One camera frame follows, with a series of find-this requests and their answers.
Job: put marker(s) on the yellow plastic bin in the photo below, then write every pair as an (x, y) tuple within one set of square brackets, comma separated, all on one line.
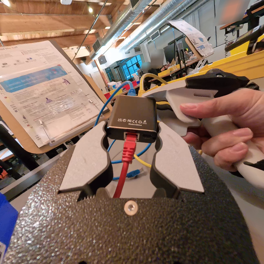
[(237, 64)]

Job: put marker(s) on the silver ventilation duct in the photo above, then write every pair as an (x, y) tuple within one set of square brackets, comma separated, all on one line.
[(127, 24)]

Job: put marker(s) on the person's right hand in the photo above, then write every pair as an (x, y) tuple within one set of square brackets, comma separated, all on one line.
[(243, 107)]

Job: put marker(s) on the grey desk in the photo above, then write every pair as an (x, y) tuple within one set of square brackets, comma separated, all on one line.
[(237, 206)]

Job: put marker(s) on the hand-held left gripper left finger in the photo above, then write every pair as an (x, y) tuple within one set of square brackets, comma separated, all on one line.
[(86, 160)]

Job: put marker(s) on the printed instruction sheet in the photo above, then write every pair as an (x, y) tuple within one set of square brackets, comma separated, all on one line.
[(41, 92)]

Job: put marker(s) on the document stand with sheet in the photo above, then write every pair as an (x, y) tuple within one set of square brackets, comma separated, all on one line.
[(198, 39)]

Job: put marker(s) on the blue plastic bin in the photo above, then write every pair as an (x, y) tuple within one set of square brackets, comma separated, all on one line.
[(7, 216)]

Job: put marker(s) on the brown board document stand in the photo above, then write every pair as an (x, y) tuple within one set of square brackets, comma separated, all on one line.
[(24, 144)]

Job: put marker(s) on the black metal frame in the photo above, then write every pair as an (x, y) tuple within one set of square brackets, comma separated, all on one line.
[(12, 144)]

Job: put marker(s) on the black speaker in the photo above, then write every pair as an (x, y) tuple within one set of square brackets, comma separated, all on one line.
[(102, 59)]

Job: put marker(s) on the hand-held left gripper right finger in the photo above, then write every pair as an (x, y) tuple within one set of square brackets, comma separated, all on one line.
[(177, 165)]

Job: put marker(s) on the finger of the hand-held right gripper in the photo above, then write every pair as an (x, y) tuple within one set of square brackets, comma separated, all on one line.
[(160, 91), (175, 101)]

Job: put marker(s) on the black network switch box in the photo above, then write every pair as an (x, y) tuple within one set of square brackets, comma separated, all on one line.
[(132, 115)]

